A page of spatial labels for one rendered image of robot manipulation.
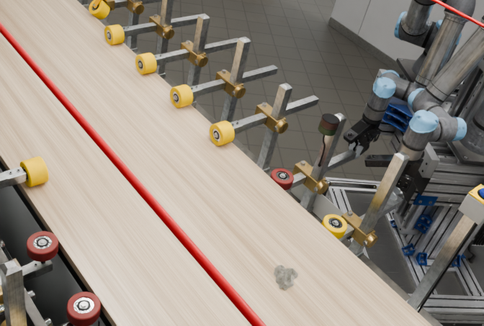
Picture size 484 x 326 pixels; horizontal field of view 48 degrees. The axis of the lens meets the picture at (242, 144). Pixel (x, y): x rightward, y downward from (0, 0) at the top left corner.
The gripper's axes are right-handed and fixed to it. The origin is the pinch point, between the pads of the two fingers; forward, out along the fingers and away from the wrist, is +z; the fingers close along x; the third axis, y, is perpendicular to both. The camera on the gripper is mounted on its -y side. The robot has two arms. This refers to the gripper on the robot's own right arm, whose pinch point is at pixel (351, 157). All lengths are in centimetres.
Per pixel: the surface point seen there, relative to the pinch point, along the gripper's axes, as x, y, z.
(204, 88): 49, -41, -13
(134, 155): 32, -81, -8
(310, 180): -3.5, -29.7, -3.1
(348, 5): 187, 243, 56
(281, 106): 19.3, -28.3, -20.5
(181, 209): 4, -81, -8
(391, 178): -29.8, -28.9, -25.9
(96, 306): -13, -119, -8
